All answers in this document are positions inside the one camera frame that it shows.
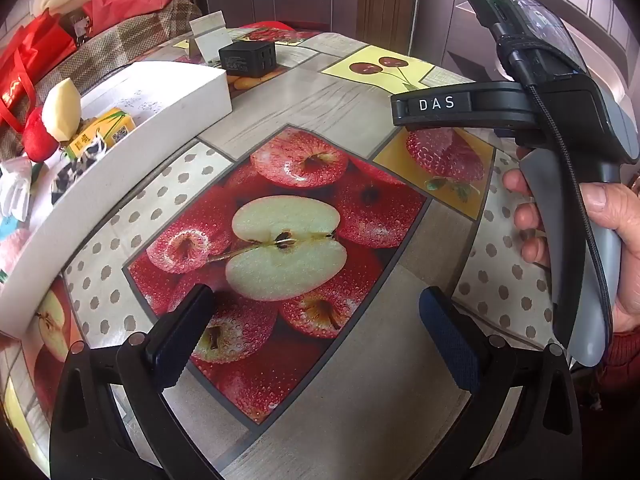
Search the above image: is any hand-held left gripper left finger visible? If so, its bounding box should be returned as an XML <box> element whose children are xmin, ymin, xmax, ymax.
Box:
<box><xmin>49</xmin><ymin>284</ymin><xmax>216</xmax><ymax>480</ymax></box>

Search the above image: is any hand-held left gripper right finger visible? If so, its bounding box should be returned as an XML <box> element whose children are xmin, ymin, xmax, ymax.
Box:
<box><xmin>419</xmin><ymin>286</ymin><xmax>583</xmax><ymax>480</ymax></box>

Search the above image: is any yellow tissue packet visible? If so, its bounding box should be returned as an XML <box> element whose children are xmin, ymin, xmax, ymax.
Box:
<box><xmin>65</xmin><ymin>107</ymin><xmax>137</xmax><ymax>158</ymax></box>

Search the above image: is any white cardboard box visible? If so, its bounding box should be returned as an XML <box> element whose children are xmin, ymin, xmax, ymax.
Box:
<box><xmin>0</xmin><ymin>60</ymin><xmax>233</xmax><ymax>341</ymax></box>

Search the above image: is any person's right forearm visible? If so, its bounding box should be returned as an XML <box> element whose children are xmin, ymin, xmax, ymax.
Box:
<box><xmin>597</xmin><ymin>330</ymin><xmax>640</xmax><ymax>401</ymax></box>

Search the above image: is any person's right hand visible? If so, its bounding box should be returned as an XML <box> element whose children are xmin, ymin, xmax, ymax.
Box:
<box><xmin>502</xmin><ymin>169</ymin><xmax>640</xmax><ymax>333</ymax></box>

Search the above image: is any pink plush toy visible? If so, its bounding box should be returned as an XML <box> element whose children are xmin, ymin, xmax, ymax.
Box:
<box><xmin>0</xmin><ymin>232</ymin><xmax>31</xmax><ymax>276</ymax></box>

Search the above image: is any black and white patterned cloth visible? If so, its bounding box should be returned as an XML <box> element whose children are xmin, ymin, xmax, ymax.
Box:
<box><xmin>50</xmin><ymin>140</ymin><xmax>108</xmax><ymax>206</ymax></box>

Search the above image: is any wooden door panel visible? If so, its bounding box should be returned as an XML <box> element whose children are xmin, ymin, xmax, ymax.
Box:
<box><xmin>357</xmin><ymin>0</ymin><xmax>418</xmax><ymax>56</ymax></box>

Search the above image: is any red plush apple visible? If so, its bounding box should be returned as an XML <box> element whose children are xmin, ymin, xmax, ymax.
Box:
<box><xmin>24</xmin><ymin>107</ymin><xmax>60</xmax><ymax>162</ymax></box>

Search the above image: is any pale yellow sponge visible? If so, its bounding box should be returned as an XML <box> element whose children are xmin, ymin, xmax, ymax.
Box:
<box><xmin>41</xmin><ymin>78</ymin><xmax>82</xmax><ymax>142</ymax></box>

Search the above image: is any black power adapter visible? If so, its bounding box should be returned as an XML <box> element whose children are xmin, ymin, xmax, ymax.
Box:
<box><xmin>218</xmin><ymin>41</ymin><xmax>277</xmax><ymax>79</ymax></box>

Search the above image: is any plaid sofa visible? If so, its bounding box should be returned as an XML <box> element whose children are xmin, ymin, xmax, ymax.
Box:
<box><xmin>0</xmin><ymin>0</ymin><xmax>203</xmax><ymax>161</ymax></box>

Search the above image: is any red bag with gold print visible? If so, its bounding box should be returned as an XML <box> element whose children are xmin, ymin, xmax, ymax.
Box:
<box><xmin>0</xmin><ymin>12</ymin><xmax>78</xmax><ymax>133</ymax></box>

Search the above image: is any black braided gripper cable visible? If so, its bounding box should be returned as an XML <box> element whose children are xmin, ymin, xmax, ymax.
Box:
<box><xmin>497</xmin><ymin>22</ymin><xmax>613</xmax><ymax>341</ymax></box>

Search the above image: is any grey metal bracket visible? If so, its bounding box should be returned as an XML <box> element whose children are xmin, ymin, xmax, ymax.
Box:
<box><xmin>189</xmin><ymin>11</ymin><xmax>233</xmax><ymax>67</ymax></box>

